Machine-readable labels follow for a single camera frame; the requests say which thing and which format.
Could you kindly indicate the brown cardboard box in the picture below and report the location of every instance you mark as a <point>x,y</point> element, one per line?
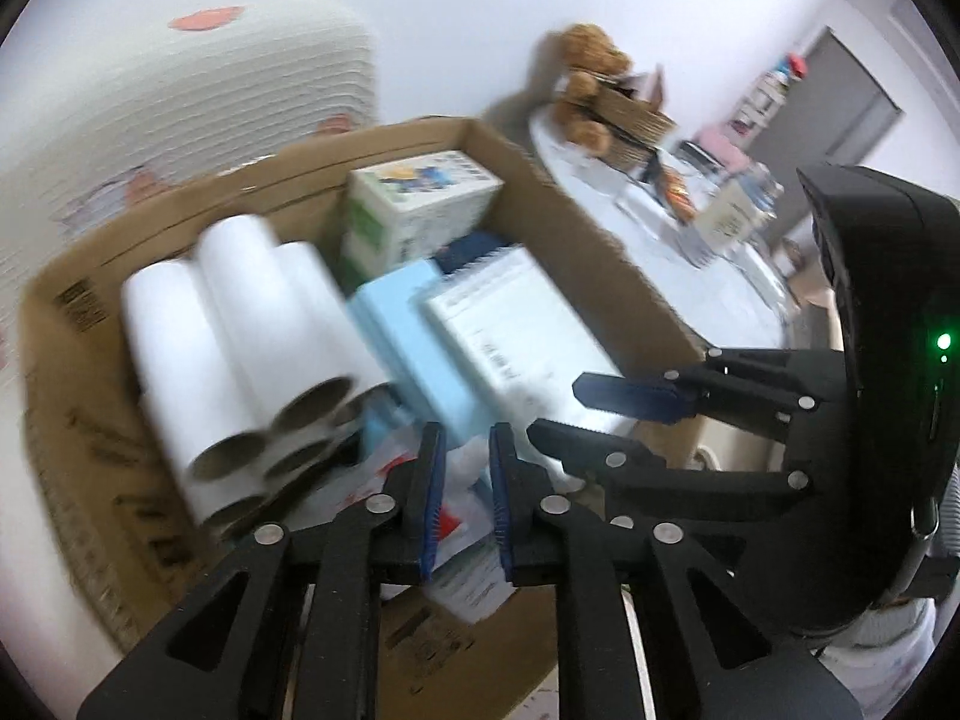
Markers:
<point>585,255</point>

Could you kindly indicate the green and white carton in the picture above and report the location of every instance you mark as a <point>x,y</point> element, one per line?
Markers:
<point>420,202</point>

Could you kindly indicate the brown teddy bear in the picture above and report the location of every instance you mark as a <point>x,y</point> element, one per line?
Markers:
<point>589,52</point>

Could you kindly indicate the woven wicker basket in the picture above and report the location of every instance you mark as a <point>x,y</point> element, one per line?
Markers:
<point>637,127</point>

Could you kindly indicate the round white table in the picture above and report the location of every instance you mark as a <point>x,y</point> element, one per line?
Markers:
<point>742,300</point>

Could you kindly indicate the grey door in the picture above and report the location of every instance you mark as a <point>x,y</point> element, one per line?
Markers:
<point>840,105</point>

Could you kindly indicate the dark blue object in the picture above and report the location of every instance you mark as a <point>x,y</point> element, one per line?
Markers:
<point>469,249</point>

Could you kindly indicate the white carton with label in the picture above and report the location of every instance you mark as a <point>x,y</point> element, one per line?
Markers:
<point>724,217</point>

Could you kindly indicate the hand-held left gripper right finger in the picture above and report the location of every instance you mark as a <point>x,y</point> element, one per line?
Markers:
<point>501,495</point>

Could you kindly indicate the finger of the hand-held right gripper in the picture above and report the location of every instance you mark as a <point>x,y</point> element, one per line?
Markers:
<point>622,394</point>
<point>585,446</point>

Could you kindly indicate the stack of white rolls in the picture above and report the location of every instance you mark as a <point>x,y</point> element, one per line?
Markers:
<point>225,330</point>

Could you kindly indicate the white spiral notebook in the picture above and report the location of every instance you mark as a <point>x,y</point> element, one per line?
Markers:
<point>510,322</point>

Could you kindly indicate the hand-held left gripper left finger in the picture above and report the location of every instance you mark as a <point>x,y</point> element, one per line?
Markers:
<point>431,495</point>

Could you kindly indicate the cream printed pillow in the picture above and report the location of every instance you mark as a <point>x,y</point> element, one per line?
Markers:
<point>225,90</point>

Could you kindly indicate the orange snack packet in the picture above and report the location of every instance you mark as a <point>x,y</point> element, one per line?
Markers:
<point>679,195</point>

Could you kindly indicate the small clear red-label bottle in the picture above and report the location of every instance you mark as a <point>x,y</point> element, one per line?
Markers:
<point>469,577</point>

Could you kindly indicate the light blue tissue pack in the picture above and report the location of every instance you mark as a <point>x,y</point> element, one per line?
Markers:
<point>397,337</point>

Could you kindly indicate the pink box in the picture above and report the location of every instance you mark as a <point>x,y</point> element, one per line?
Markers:
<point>720,144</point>

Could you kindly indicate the white shelf with items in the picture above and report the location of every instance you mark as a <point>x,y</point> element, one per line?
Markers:
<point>765,97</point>

